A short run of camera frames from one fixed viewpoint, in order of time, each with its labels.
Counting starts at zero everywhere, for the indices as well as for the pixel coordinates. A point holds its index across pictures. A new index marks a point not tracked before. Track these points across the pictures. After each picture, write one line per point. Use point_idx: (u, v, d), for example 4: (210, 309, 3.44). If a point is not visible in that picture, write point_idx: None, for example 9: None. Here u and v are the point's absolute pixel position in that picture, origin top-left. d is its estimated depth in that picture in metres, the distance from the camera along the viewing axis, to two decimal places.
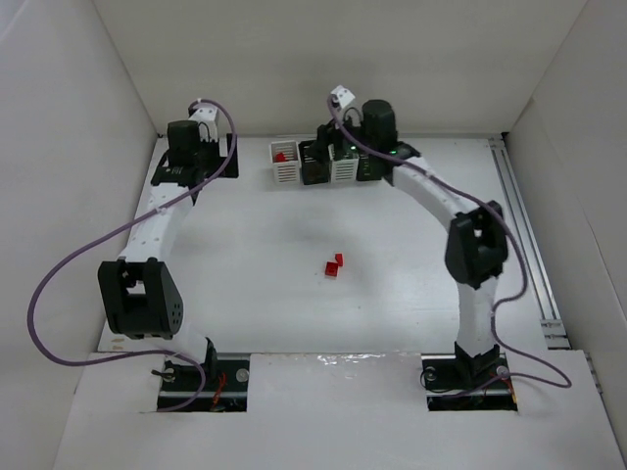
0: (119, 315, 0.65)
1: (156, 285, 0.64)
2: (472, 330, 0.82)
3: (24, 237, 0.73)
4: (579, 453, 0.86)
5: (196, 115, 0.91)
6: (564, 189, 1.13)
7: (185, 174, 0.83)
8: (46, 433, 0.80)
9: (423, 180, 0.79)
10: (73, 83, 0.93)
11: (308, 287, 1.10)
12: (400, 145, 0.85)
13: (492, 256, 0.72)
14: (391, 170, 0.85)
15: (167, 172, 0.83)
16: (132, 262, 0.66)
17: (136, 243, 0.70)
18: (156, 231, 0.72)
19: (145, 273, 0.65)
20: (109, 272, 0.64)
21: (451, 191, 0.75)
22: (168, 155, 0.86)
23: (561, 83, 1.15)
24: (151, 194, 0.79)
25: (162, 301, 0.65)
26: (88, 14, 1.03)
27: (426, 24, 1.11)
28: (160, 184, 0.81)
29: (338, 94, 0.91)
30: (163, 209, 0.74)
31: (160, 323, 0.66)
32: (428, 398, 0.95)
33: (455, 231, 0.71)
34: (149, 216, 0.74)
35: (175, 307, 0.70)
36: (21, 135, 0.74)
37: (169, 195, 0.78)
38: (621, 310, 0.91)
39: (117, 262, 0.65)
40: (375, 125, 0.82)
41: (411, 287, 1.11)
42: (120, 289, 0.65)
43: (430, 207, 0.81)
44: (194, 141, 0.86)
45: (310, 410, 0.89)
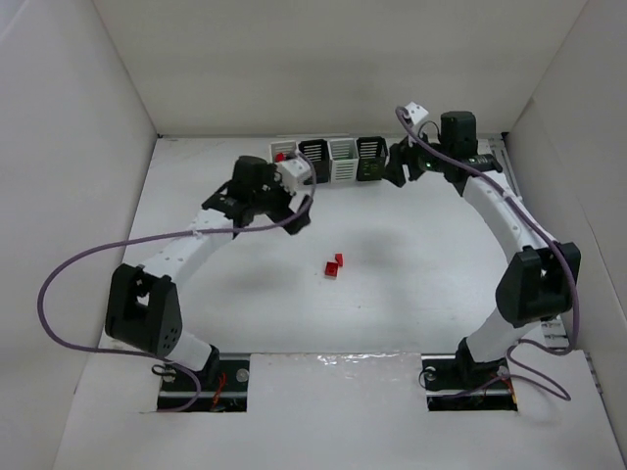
0: (117, 319, 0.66)
1: (158, 307, 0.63)
2: (488, 343, 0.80)
3: (24, 237, 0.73)
4: (579, 453, 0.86)
5: (289, 163, 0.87)
6: (564, 190, 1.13)
7: (236, 210, 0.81)
8: (45, 433, 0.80)
9: (497, 200, 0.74)
10: (73, 81, 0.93)
11: (308, 287, 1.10)
12: (480, 155, 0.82)
13: (550, 302, 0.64)
14: (465, 182, 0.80)
15: (219, 200, 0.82)
16: (148, 274, 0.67)
17: (160, 256, 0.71)
18: (182, 252, 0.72)
19: (153, 292, 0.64)
20: (122, 277, 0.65)
21: (526, 221, 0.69)
22: (228, 184, 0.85)
23: (562, 84, 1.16)
24: (197, 216, 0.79)
25: (157, 325, 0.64)
26: (89, 14, 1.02)
27: (427, 24, 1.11)
28: (209, 209, 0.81)
29: (410, 110, 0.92)
30: (199, 233, 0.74)
31: (149, 343, 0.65)
32: (429, 398, 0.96)
33: (515, 264, 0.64)
34: (184, 235, 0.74)
35: (171, 332, 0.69)
36: (21, 135, 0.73)
37: (212, 222, 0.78)
38: (621, 311, 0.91)
39: (134, 269, 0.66)
40: (452, 130, 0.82)
41: (411, 287, 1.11)
42: (126, 296, 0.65)
43: (495, 229, 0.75)
44: (257, 181, 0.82)
45: (311, 410, 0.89)
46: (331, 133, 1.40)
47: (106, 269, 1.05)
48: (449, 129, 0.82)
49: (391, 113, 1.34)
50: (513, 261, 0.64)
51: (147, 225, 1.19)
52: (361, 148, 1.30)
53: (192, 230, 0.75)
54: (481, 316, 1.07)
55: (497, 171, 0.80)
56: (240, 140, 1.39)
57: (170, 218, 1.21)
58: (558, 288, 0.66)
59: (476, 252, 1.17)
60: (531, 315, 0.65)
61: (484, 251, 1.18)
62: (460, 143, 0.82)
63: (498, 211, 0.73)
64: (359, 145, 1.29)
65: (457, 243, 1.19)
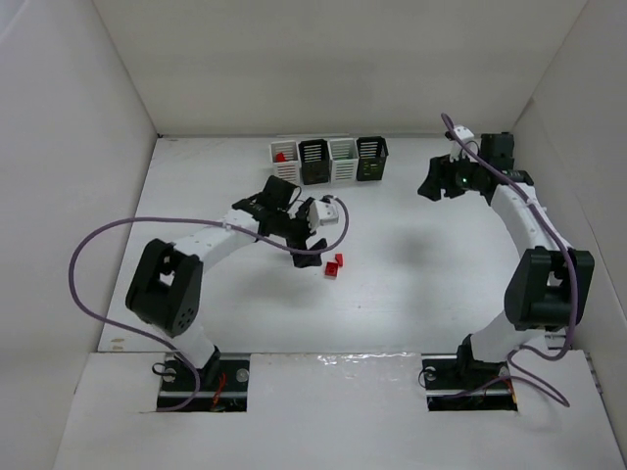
0: (139, 291, 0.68)
1: (185, 281, 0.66)
2: (489, 346, 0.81)
3: (24, 238, 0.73)
4: (579, 453, 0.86)
5: (320, 205, 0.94)
6: (564, 190, 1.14)
7: (264, 215, 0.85)
8: (45, 433, 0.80)
9: (520, 206, 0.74)
10: (73, 82, 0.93)
11: (309, 287, 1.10)
12: (514, 169, 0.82)
13: (555, 307, 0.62)
14: (495, 191, 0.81)
15: (248, 205, 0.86)
16: (177, 252, 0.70)
17: (190, 237, 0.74)
18: (211, 238, 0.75)
19: (182, 267, 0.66)
20: (154, 250, 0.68)
21: (544, 225, 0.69)
22: (257, 195, 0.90)
23: (562, 84, 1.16)
24: (227, 213, 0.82)
25: (178, 301, 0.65)
26: (89, 14, 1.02)
27: (428, 24, 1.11)
28: (238, 210, 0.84)
29: (457, 127, 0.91)
30: (228, 226, 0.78)
31: (168, 318, 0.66)
32: (429, 398, 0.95)
33: (525, 262, 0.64)
34: (216, 224, 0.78)
35: (188, 312, 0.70)
36: (21, 135, 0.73)
37: (240, 220, 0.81)
38: (622, 312, 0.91)
39: (165, 245, 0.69)
40: (490, 145, 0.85)
41: (411, 287, 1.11)
42: (154, 268, 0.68)
43: (516, 235, 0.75)
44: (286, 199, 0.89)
45: (311, 410, 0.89)
46: (331, 133, 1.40)
47: (106, 269, 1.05)
48: (488, 144, 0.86)
49: (391, 114, 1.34)
50: (524, 259, 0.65)
51: (147, 225, 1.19)
52: (361, 148, 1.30)
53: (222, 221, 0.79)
54: (481, 317, 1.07)
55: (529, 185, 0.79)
56: (240, 140, 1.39)
57: (170, 218, 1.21)
58: (568, 297, 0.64)
59: (477, 252, 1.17)
60: (535, 318, 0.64)
61: (485, 251, 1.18)
62: (496, 157, 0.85)
63: (519, 215, 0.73)
64: (359, 145, 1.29)
65: (458, 243, 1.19)
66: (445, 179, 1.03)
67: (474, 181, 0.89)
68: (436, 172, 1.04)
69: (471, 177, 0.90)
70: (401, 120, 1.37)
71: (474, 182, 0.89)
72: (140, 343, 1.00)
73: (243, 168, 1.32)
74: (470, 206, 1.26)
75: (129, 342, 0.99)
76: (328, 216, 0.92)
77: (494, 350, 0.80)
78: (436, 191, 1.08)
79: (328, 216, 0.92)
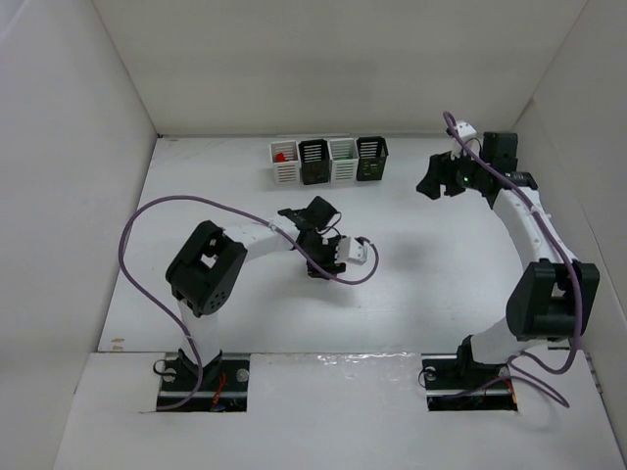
0: (182, 264, 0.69)
1: (226, 264, 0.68)
2: (490, 347, 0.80)
3: (24, 238, 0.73)
4: (579, 453, 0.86)
5: (355, 243, 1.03)
6: (563, 190, 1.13)
7: (305, 225, 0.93)
8: (45, 433, 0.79)
9: (524, 213, 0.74)
10: (74, 82, 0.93)
11: (309, 287, 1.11)
12: (517, 171, 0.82)
13: (558, 321, 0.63)
14: (497, 194, 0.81)
15: (292, 212, 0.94)
16: (224, 237, 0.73)
17: (238, 229, 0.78)
18: (257, 232, 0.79)
19: (229, 248, 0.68)
20: (208, 230, 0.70)
21: (550, 236, 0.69)
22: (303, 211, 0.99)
23: (561, 84, 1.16)
24: (274, 215, 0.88)
25: (218, 279, 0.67)
26: (89, 15, 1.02)
27: (428, 24, 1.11)
28: (283, 215, 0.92)
29: (459, 125, 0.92)
30: (274, 227, 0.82)
31: (200, 294, 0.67)
32: (429, 398, 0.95)
33: (529, 275, 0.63)
34: (263, 223, 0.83)
35: (220, 297, 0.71)
36: (21, 136, 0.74)
37: (284, 225, 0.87)
38: (622, 311, 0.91)
39: (216, 228, 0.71)
40: (493, 145, 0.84)
41: (410, 287, 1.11)
42: (201, 247, 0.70)
43: (518, 242, 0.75)
44: (325, 219, 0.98)
45: (311, 411, 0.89)
46: (331, 133, 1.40)
47: (107, 269, 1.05)
48: (491, 144, 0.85)
49: (391, 114, 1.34)
50: (527, 272, 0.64)
51: (146, 225, 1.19)
52: (361, 148, 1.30)
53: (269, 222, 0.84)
54: (481, 315, 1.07)
55: (532, 188, 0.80)
56: (239, 140, 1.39)
57: (170, 218, 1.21)
58: (571, 308, 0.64)
59: (477, 253, 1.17)
60: (539, 331, 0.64)
61: (485, 251, 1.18)
62: (501, 158, 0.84)
63: (523, 223, 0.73)
64: (359, 145, 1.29)
65: (458, 243, 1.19)
66: (446, 177, 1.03)
67: (476, 181, 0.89)
68: (436, 170, 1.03)
69: (473, 176, 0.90)
70: (401, 120, 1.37)
71: (475, 182, 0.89)
72: (140, 343, 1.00)
73: (243, 168, 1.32)
74: (470, 206, 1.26)
75: (129, 342, 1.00)
76: (358, 257, 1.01)
77: (494, 350, 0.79)
78: (434, 189, 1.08)
79: (358, 258, 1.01)
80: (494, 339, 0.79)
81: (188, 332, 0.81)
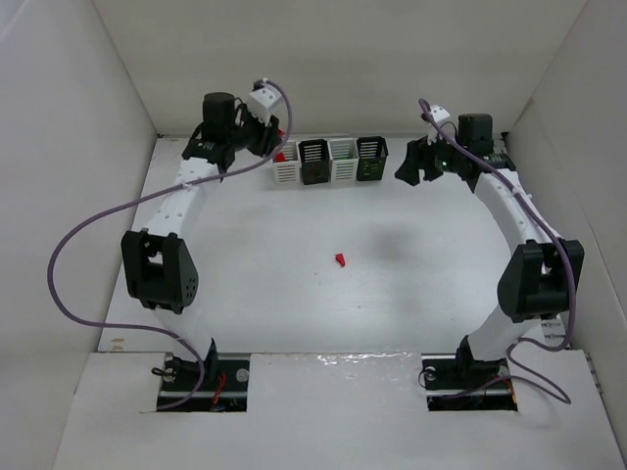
0: (137, 282, 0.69)
1: (174, 261, 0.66)
2: (488, 344, 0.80)
3: (24, 238, 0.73)
4: (580, 453, 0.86)
5: (259, 96, 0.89)
6: (563, 189, 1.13)
7: (216, 152, 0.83)
8: (44, 434, 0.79)
9: (506, 197, 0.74)
10: (74, 82, 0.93)
11: (310, 287, 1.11)
12: (495, 154, 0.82)
13: (550, 298, 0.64)
14: (478, 178, 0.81)
15: (198, 147, 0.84)
16: (154, 235, 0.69)
17: (160, 216, 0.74)
18: (179, 208, 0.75)
19: (164, 245, 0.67)
20: (131, 244, 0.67)
21: (532, 215, 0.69)
22: (202, 127, 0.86)
23: (561, 84, 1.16)
24: (182, 166, 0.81)
25: (177, 277, 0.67)
26: (89, 14, 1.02)
27: (427, 24, 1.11)
28: (191, 158, 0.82)
29: (432, 110, 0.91)
30: (189, 186, 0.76)
31: (174, 295, 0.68)
32: (429, 398, 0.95)
33: (518, 258, 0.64)
34: (176, 190, 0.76)
35: (191, 282, 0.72)
36: (22, 136, 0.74)
37: (197, 169, 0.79)
38: (621, 311, 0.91)
39: (139, 234, 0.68)
40: (467, 128, 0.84)
41: (409, 286, 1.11)
42: (139, 258, 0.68)
43: (503, 224, 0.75)
44: (227, 119, 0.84)
45: (311, 410, 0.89)
46: (331, 133, 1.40)
47: (106, 269, 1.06)
48: (466, 129, 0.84)
49: (391, 113, 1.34)
50: (515, 255, 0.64)
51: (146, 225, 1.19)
52: (361, 148, 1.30)
53: (181, 184, 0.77)
54: (480, 314, 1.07)
55: (510, 169, 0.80)
56: None
57: None
58: (559, 285, 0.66)
59: (476, 252, 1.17)
60: (532, 309, 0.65)
61: (484, 250, 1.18)
62: (477, 142, 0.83)
63: (506, 206, 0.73)
64: (359, 145, 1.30)
65: (458, 243, 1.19)
66: (423, 164, 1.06)
67: (454, 164, 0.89)
68: (414, 155, 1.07)
69: (452, 161, 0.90)
70: (401, 120, 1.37)
71: (454, 164, 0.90)
72: (140, 343, 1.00)
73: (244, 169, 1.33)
74: (471, 206, 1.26)
75: (129, 342, 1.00)
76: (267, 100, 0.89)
77: (494, 347, 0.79)
78: (413, 175, 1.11)
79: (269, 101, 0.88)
80: (491, 337, 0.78)
81: (176, 332, 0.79)
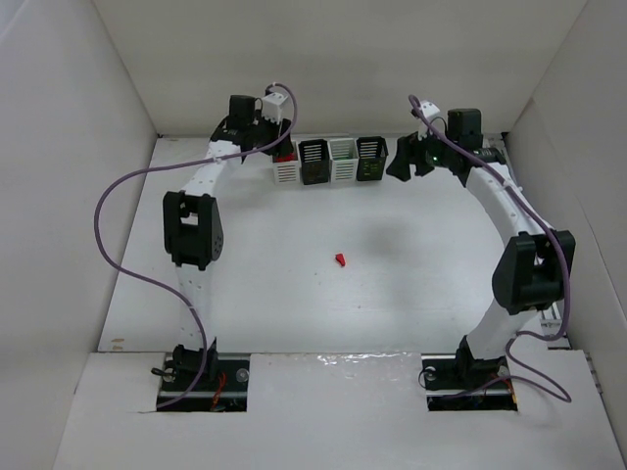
0: (172, 235, 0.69)
1: (209, 216, 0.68)
2: (486, 342, 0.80)
3: (23, 238, 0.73)
4: (581, 453, 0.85)
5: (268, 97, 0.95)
6: (563, 189, 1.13)
7: (239, 136, 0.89)
8: (44, 434, 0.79)
9: (499, 190, 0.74)
10: (74, 82, 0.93)
11: (310, 287, 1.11)
12: (484, 148, 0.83)
13: (544, 287, 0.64)
14: (469, 172, 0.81)
15: (223, 132, 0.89)
16: (191, 195, 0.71)
17: (194, 181, 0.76)
18: (211, 176, 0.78)
19: (200, 206, 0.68)
20: (172, 198, 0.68)
21: (524, 208, 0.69)
22: (225, 118, 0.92)
23: (561, 83, 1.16)
24: (211, 146, 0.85)
25: (210, 232, 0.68)
26: (89, 14, 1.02)
27: (427, 24, 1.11)
28: (217, 141, 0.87)
29: (422, 105, 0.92)
30: (219, 160, 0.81)
31: (205, 250, 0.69)
32: (429, 398, 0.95)
33: (512, 250, 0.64)
34: (207, 164, 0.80)
35: (219, 242, 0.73)
36: (21, 137, 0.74)
37: (224, 150, 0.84)
38: (622, 311, 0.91)
39: (178, 194, 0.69)
40: (458, 124, 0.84)
41: (411, 287, 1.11)
42: (177, 214, 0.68)
43: (495, 216, 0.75)
44: (251, 113, 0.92)
45: (310, 411, 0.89)
46: (331, 133, 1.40)
47: (106, 269, 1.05)
48: (456, 123, 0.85)
49: (392, 113, 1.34)
50: (509, 247, 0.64)
51: (146, 225, 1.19)
52: (361, 148, 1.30)
53: (212, 159, 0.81)
54: (480, 313, 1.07)
55: (501, 164, 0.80)
56: None
57: None
58: (553, 276, 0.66)
59: (477, 252, 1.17)
60: (526, 301, 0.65)
61: (483, 250, 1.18)
62: (465, 136, 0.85)
63: (498, 199, 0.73)
64: (359, 145, 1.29)
65: (458, 242, 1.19)
66: (415, 159, 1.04)
67: (445, 159, 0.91)
68: (406, 151, 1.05)
69: (442, 156, 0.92)
70: (402, 120, 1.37)
71: (445, 159, 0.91)
72: (140, 343, 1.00)
73: (244, 169, 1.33)
74: (471, 206, 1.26)
75: (129, 342, 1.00)
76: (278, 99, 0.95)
77: (491, 345, 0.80)
78: (405, 170, 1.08)
79: (278, 100, 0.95)
80: (487, 332, 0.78)
81: (190, 301, 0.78)
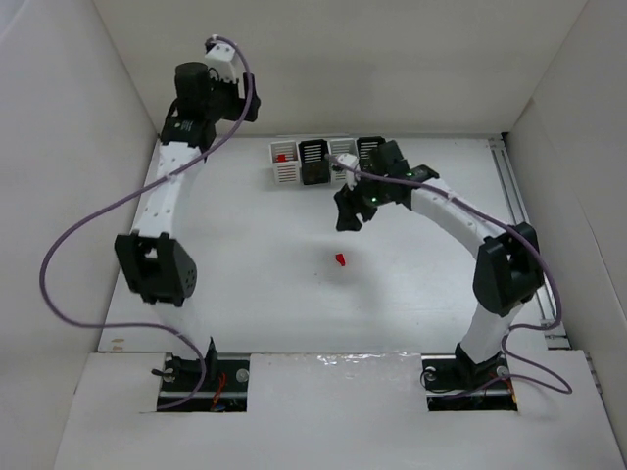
0: (137, 278, 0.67)
1: (170, 263, 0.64)
2: (481, 343, 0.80)
3: (23, 238, 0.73)
4: (580, 453, 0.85)
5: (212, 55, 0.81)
6: (563, 189, 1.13)
7: (195, 132, 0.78)
8: (44, 435, 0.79)
9: (445, 204, 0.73)
10: (74, 82, 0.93)
11: (309, 287, 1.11)
12: (414, 168, 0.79)
13: (525, 280, 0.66)
14: (410, 196, 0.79)
15: (176, 127, 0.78)
16: (147, 238, 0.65)
17: (148, 215, 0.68)
18: (167, 202, 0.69)
19: (159, 254, 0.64)
20: (125, 242, 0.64)
21: (477, 213, 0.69)
22: (177, 105, 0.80)
23: (561, 83, 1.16)
24: (163, 153, 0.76)
25: (175, 276, 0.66)
26: (90, 14, 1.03)
27: (427, 25, 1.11)
28: (169, 142, 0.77)
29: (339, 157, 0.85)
30: (172, 176, 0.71)
31: (174, 290, 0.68)
32: (429, 398, 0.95)
33: (487, 259, 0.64)
34: (160, 185, 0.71)
35: (190, 273, 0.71)
36: (22, 137, 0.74)
37: (179, 157, 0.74)
38: (621, 311, 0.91)
39: (132, 239, 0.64)
40: (379, 159, 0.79)
41: (410, 287, 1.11)
42: (136, 263, 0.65)
43: (453, 229, 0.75)
44: (204, 92, 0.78)
45: (310, 411, 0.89)
46: (331, 133, 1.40)
47: (106, 269, 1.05)
48: (377, 158, 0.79)
49: (392, 114, 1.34)
50: (481, 257, 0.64)
51: None
52: (361, 148, 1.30)
53: (165, 175, 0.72)
54: None
55: (436, 178, 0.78)
56: (240, 140, 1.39)
57: None
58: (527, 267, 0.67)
59: None
60: (513, 298, 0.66)
61: None
62: (393, 166, 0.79)
63: (450, 213, 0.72)
64: (359, 145, 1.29)
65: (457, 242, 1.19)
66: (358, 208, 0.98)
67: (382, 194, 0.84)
68: (346, 205, 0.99)
69: (379, 194, 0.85)
70: (402, 120, 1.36)
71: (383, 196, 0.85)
72: (140, 343, 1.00)
73: (244, 169, 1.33)
74: None
75: (129, 342, 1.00)
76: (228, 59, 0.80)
77: (486, 345, 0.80)
78: (355, 220, 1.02)
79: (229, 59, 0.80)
80: (479, 330, 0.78)
81: (177, 328, 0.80)
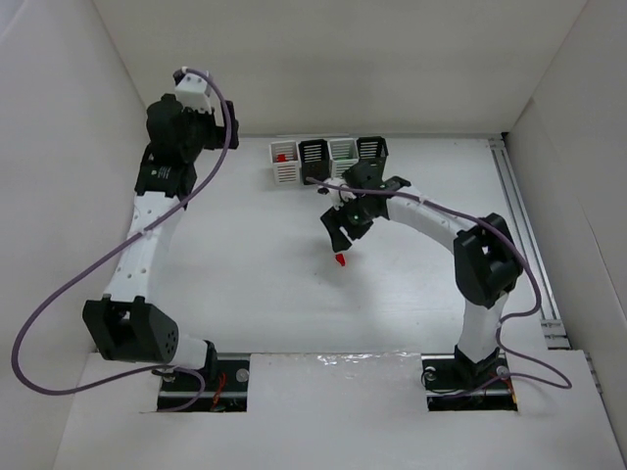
0: (110, 349, 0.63)
1: (147, 329, 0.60)
2: (477, 339, 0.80)
3: (23, 238, 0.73)
4: (580, 453, 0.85)
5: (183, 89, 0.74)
6: (563, 189, 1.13)
7: (174, 178, 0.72)
8: (43, 434, 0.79)
9: (417, 207, 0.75)
10: (73, 82, 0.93)
11: (309, 287, 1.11)
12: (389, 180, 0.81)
13: (506, 269, 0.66)
14: (386, 206, 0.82)
15: (152, 175, 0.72)
16: (121, 305, 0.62)
17: (121, 276, 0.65)
18: (142, 262, 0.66)
19: (134, 320, 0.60)
20: (96, 311, 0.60)
21: (448, 211, 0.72)
22: (153, 150, 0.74)
23: (561, 83, 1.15)
24: (136, 205, 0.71)
25: (153, 345, 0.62)
26: (90, 14, 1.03)
27: (426, 25, 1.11)
28: (146, 193, 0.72)
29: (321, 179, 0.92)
30: (147, 232, 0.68)
31: (153, 356, 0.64)
32: (429, 398, 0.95)
33: (462, 253, 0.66)
34: (134, 241, 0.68)
35: (170, 338, 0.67)
36: (21, 136, 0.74)
37: (155, 209, 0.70)
38: (621, 311, 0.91)
39: (104, 305, 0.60)
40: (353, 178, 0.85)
41: (409, 288, 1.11)
42: (109, 332, 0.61)
43: (429, 231, 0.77)
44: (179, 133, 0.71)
45: (310, 412, 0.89)
46: (331, 133, 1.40)
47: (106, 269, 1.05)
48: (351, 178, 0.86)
49: (392, 114, 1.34)
50: (458, 251, 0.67)
51: None
52: (361, 148, 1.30)
53: (138, 230, 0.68)
54: None
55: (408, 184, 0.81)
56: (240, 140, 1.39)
57: None
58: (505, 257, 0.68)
59: None
60: (497, 289, 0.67)
61: None
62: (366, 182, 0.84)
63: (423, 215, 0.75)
64: (359, 145, 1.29)
65: None
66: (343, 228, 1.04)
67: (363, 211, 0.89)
68: (331, 223, 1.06)
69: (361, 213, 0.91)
70: (402, 120, 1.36)
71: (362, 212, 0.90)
72: None
73: (244, 169, 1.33)
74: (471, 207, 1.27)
75: None
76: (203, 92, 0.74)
77: (480, 342, 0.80)
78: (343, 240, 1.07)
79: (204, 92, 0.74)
80: (472, 327, 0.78)
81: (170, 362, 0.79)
